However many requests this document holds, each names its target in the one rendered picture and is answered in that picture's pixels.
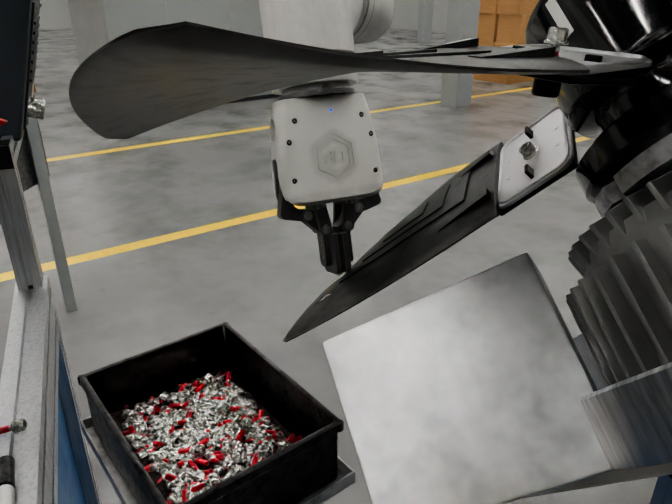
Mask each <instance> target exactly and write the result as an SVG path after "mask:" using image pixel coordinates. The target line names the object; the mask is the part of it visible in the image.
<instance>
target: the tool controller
mask: <svg viewBox="0 0 672 504"><path fill-rule="evenodd" d="M40 7H42V3H40V0H0V118H1V119H5V120H8V121H7V123H5V124H3V125H1V126H0V139H1V137H2V136H9V135H12V136H13V139H14V141H20V140H21V139H22V136H23V133H24V129H26V126H27V124H29V119H28V118H36V119H42V120H43V119H44V114H45V102H46V100H45V99H43V98H37V97H35V94H33V91H34V78H35V69H36V60H37V56H36V54H37V50H38V48H37V44H38V40H37V38H38V35H39V32H38V28H39V19H40V16H39V11H40Z"/></svg>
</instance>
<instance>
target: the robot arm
mask: <svg viewBox="0 0 672 504"><path fill-rule="evenodd" d="M258 1H259V8H260V15H261V23H262V30H263V37H264V38H270V39H275V40H280V41H286V42H291V43H297V44H302V45H308V46H314V47H319V48H326V49H332V50H338V51H344V52H351V53H355V48H354V44H364V43H369V42H373V41H375V40H377V39H378V38H380V37H381V36H382V35H384V34H385V33H386V32H387V30H388V29H389V27H390V26H391V24H392V21H393V18H394V13H395V0H258ZM357 83H358V73H349V74H344V75H339V76H333V77H328V78H323V79H319V80H314V81H309V82H305V83H300V84H296V85H291V86H287V87H283V88H279V89H275V90H272V92H273V94H275V95H283V96H280V97H279V98H277V101H276V102H274V103H272V104H271V119H270V147H271V166H272V177H273V185H274V191H275V195H276V198H277V200H278V207H277V217H278V218H279V219H282V220H291V221H301V222H302V223H304V224H305V225H306V226H308V227H309V228H310V229H311V230H312V231H313V232H314V233H317V239H318V247H319V254H320V261H321V264H322V266H324V267H325V269H326V271H327V272H330V273H333V274H341V273H342V272H349V271H350V270H352V269H351V261H353V249H352V241H351V233H350V231H352V230H353V229H354V226H355V222H356V221H357V219H358V218H359V216H360V215H361V213H362V212H363V211H365V210H368V209H370V208H372V207H374V206H377V205H379V204H380V202H381V197H380V195H379V192H380V191H381V189H382V188H383V173H382V166H381V160H380V154H379V149H378V144H377V139H376V134H375V130H374V126H373V122H372V118H371V115H370V111H369V108H368V105H367V102H366V99H365V96H364V94H363V93H355V89H354V88H351V87H349V86H352V85H355V84H357ZM357 198H358V199H357ZM355 199H357V200H355ZM332 202H333V226H332V225H331V221H330V217H329V214H328V210H327V206H326V203H332ZM294 205H297V206H305V208H306V209H298V208H296V207H295V206H294Z"/></svg>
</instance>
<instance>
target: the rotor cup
mask: <svg viewBox="0 0 672 504"><path fill-rule="evenodd" d="M547 2H548V0H539V2H538V4H537V5H536V7H535V9H534V10H533V12H532V14H531V16H530V19H529V21H528V24H527V28H526V34H525V40H526V44H550V43H544V40H546V39H547V35H548V30H549V28H550V27H551V26H552V27H558V26H557V24H556V22H555V21H554V19H553V17H552V16H551V14H550V12H549V11H548V9H547V7H546V6H545V4H546V3H547ZM556 2H557V3H558V5H559V7H560V8H561V10H562V11H563V13H564V15H565V16H566V18H567V20H568V21H569V23H570V24H571V26H572V28H573V29H574V31H573V32H572V33H571V34H570V36H569V37H568V38H567V42H569V44H568V45H560V46H568V47H577V48H585V49H594V50H603V51H611V52H620V53H629V54H637V55H643V56H645V57H647V59H651V60H652V65H651V66H650V67H644V68H636V69H628V70H620V71H612V72H607V73H614V74H621V75H627V76H634V77H641V78H647V79H653V80H654V85H653V86H652V87H640V86H605V85H570V84H564V83H562V85H561V90H560V94H559V96H558V97H557V98H554V100H555V102H556V104H557V106H558V107H559V109H560V111H561V113H562V114H563V116H564V118H565V120H566V122H567V123H568V125H569V127H570V128H571V129H572V130H573V131H575V132H576V133H578V134H580V135H582V136H584V137H587V138H592V139H595V141H594V142H593V143H592V144H591V145H590V147H589V148H588V149H587V151H586V152H585V154H584V155H583V157H582V159H581V160H580V162H579V164H578V166H577V169H576V174H575V176H576V180H577V182H578V184H579V186H580V187H581V189H582V191H583V193H584V195H585V197H586V198H587V200H588V201H589V202H590V203H591V204H594V205H595V202H596V198H597V196H598V194H599V192H600V191H601V190H602V188H603V187H604V186H606V185H608V184H610V183H611V182H613V181H615V180H614V178H613V176H614V175H615V174H616V173H617V172H618V171H620V170H621V169H622V168H623V167H624V166H625V165H627V164H628V163H629V162H630V161H632V160H633V159H634V158H635V157H637V156H638V155H639V154H641V153H642V152H644V151H645V150H646V149H648V148H649V147H651V146H652V145H654V144H655V143H657V142H658V141H660V140H661V139H663V138H664V137H666V136H668V135H669V134H671V133H672V0H556ZM550 45H551V44H550Z"/></svg>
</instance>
